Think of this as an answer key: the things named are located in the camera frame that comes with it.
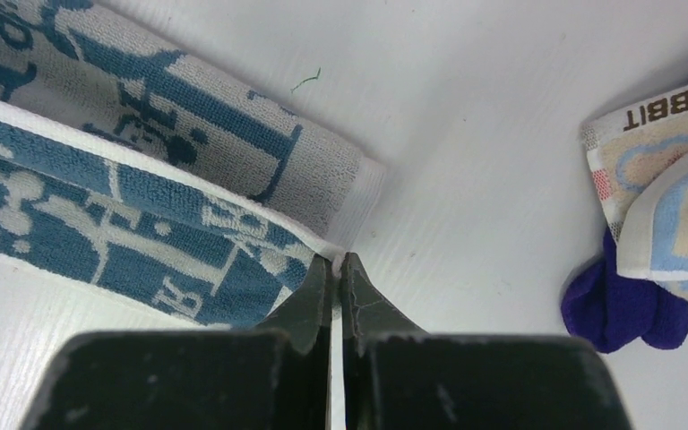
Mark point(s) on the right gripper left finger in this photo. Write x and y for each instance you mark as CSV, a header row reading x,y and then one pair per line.
x,y
276,375

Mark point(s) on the blue white patterned cloth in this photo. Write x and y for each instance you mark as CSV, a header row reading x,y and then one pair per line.
x,y
130,165

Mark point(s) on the beige rabbit print towel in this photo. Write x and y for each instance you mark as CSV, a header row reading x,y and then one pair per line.
x,y
638,158

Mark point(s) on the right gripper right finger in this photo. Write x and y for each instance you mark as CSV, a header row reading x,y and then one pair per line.
x,y
398,376

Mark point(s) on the purple cloth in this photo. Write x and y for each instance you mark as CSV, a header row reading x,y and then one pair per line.
x,y
611,311

